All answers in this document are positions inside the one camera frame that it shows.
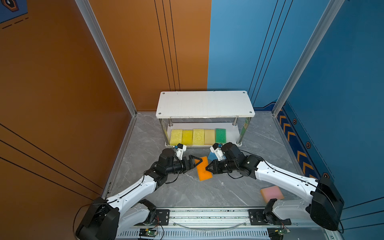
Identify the circuit board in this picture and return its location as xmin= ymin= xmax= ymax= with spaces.
xmin=268 ymin=228 xmax=291 ymax=240
xmin=138 ymin=229 xmax=159 ymax=240

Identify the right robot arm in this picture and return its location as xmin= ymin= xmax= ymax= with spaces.
xmin=206 ymin=143 xmax=345 ymax=233

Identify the left circuit board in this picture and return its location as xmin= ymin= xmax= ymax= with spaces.
xmin=138 ymin=229 xmax=159 ymax=240

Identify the aluminium front rail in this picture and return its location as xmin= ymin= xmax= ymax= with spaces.
xmin=117 ymin=207 xmax=343 ymax=240

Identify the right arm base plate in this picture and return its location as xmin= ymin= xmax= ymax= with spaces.
xmin=248 ymin=209 xmax=292 ymax=226

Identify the aluminium corner post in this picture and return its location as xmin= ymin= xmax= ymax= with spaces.
xmin=272 ymin=0 xmax=345 ymax=117
xmin=75 ymin=0 xmax=137 ymax=117

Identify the blue sponge left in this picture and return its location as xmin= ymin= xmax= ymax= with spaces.
xmin=208 ymin=152 xmax=218 ymax=162

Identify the green scrub sponge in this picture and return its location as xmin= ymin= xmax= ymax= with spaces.
xmin=215 ymin=129 xmax=227 ymax=144

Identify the left aluminium corner post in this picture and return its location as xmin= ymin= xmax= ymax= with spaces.
xmin=75 ymin=0 xmax=137 ymax=117

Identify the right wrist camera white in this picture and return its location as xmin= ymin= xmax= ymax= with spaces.
xmin=210 ymin=143 xmax=226 ymax=161

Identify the pink sponge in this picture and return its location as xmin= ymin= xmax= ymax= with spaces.
xmin=260 ymin=186 xmax=285 ymax=204

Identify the pale yellow sponge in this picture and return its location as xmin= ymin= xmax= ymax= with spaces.
xmin=204 ymin=129 xmax=216 ymax=146

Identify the bright yellow foam sponge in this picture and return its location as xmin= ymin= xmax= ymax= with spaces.
xmin=182 ymin=130 xmax=193 ymax=146

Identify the right aluminium corner post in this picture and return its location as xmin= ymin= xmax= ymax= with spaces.
xmin=272 ymin=0 xmax=345 ymax=117

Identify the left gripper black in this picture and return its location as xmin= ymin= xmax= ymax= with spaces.
xmin=165 ymin=155 xmax=202 ymax=177

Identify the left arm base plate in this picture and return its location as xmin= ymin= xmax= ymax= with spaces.
xmin=143 ymin=209 xmax=170 ymax=226

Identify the white two-tier shelf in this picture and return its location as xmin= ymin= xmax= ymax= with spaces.
xmin=156 ymin=91 xmax=255 ymax=148

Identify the yellow porous sponge large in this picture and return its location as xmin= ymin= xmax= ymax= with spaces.
xmin=170 ymin=129 xmax=183 ymax=146

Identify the right circuit board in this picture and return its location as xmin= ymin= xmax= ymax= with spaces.
xmin=268 ymin=228 xmax=291 ymax=240

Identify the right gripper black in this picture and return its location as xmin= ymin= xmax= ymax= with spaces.
xmin=204 ymin=159 xmax=238 ymax=175

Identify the orange sponge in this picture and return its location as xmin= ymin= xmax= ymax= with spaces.
xmin=196 ymin=157 xmax=213 ymax=182

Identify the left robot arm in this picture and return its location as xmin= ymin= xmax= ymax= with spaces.
xmin=73 ymin=145 xmax=203 ymax=240

